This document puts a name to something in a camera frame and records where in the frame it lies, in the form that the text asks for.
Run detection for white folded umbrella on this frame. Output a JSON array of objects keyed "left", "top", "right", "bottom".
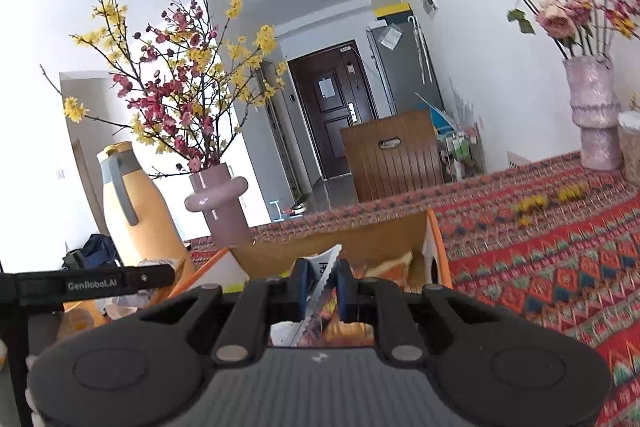
[{"left": 407, "top": 17, "right": 433, "bottom": 84}]

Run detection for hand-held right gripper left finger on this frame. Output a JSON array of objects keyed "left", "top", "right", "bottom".
[{"left": 135, "top": 259, "right": 313, "bottom": 365}]

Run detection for glittery pink vase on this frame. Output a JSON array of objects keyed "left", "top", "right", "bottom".
[{"left": 562, "top": 55, "right": 623, "bottom": 171}]

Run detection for white snack packet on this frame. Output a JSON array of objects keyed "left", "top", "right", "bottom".
[{"left": 270, "top": 244, "right": 346, "bottom": 348}]

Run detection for dark brown door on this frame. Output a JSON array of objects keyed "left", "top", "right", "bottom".
[{"left": 287, "top": 39, "right": 381, "bottom": 180}]

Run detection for clear jar of seeds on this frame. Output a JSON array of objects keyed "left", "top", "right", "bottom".
[{"left": 617, "top": 111, "right": 640, "bottom": 185}]

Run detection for red cardboard box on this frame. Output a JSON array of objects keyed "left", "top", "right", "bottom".
[{"left": 150, "top": 208, "right": 453, "bottom": 323}]

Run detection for patterned red tablecloth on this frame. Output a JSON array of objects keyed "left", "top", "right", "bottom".
[{"left": 182, "top": 149, "right": 640, "bottom": 427}]

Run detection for grey refrigerator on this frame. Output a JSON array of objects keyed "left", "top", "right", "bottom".
[{"left": 365, "top": 19, "right": 446, "bottom": 118}]

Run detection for yellow mug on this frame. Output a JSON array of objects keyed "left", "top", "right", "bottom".
[{"left": 56, "top": 301, "right": 108, "bottom": 343}]

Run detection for paper sheet on refrigerator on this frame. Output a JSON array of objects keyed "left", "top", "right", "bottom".
[{"left": 378, "top": 26, "right": 403, "bottom": 50}]

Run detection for fallen yellow flowers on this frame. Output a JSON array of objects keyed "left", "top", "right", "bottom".
[{"left": 515, "top": 184, "right": 588, "bottom": 228}]

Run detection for wire rack with bottles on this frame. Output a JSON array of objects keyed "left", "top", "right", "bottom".
[{"left": 437, "top": 104, "right": 486, "bottom": 182}]

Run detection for pink and yellow blossom branches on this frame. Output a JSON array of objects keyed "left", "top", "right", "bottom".
[{"left": 40, "top": 0, "right": 291, "bottom": 180}]

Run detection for yellow thermos jug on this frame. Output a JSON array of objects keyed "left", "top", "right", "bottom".
[{"left": 96, "top": 141, "right": 197, "bottom": 273}]

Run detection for pink glass vase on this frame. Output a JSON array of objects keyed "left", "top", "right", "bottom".
[{"left": 184, "top": 163, "right": 255, "bottom": 249}]

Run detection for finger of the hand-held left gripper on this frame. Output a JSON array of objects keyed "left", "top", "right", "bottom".
[{"left": 122, "top": 263, "right": 177, "bottom": 294}]

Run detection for wooden chair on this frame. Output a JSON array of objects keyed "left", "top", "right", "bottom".
[{"left": 340, "top": 109, "right": 445, "bottom": 202}]

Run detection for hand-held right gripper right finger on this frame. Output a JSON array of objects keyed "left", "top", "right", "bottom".
[{"left": 336, "top": 259, "right": 506, "bottom": 364}]

